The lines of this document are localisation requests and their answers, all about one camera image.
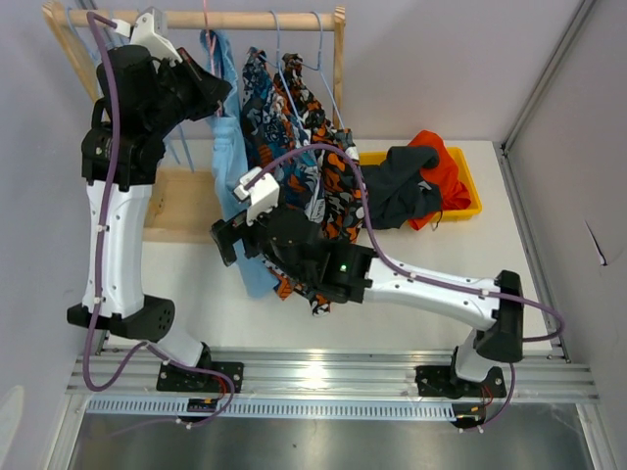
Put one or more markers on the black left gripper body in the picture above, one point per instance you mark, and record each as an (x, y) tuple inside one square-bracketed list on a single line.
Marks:
[(184, 96)]

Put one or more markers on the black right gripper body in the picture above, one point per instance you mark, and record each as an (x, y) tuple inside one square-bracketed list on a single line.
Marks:
[(259, 240)]

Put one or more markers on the pink wire hanger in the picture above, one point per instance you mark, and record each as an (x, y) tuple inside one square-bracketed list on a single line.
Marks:
[(210, 41)]

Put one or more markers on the blue hanger of dark shorts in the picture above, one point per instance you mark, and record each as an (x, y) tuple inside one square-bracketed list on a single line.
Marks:
[(183, 146)]

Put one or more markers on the light blue shorts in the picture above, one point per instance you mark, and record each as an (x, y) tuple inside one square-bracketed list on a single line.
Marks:
[(229, 163)]

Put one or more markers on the blue hanger of patterned shorts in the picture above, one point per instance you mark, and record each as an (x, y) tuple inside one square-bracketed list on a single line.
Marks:
[(279, 68)]

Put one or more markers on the blue orange patterned shorts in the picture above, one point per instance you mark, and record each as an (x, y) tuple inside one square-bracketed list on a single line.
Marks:
[(271, 129)]

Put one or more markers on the dark grey shorts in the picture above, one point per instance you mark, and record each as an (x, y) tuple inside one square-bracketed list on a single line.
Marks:
[(396, 191)]

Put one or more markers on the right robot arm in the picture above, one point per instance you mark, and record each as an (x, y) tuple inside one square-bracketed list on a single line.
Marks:
[(342, 272)]

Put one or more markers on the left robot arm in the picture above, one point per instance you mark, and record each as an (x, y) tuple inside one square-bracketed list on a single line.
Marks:
[(144, 98)]

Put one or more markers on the black orange camo shorts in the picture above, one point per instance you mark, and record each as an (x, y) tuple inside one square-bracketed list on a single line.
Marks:
[(343, 214)]

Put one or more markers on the blue hanger of camo shorts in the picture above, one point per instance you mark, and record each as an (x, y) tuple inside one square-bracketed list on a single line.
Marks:
[(318, 68)]

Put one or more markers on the empty light blue hanger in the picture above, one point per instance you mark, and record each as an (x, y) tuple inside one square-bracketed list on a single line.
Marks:
[(93, 55)]

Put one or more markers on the wooden clothes rack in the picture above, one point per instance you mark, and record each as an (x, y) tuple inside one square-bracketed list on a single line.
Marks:
[(184, 203)]

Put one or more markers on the yellow plastic tray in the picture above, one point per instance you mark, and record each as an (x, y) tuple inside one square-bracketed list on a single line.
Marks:
[(464, 176)]

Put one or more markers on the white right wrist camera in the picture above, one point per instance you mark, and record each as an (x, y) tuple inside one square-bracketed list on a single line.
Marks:
[(260, 190)]

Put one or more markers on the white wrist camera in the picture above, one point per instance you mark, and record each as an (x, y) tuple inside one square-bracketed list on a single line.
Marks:
[(260, 190), (149, 30)]

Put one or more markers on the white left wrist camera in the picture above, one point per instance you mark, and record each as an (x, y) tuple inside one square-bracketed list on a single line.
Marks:
[(149, 30)]

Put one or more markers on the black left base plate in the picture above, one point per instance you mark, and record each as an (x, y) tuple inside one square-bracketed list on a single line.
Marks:
[(174, 379)]

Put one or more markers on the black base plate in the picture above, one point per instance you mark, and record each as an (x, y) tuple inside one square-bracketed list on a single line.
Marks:
[(439, 381), (174, 379)]

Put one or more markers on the aluminium mounting rail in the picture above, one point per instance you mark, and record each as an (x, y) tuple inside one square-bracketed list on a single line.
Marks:
[(334, 385)]

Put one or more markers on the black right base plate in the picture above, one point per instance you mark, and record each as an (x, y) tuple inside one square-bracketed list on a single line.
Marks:
[(439, 381)]

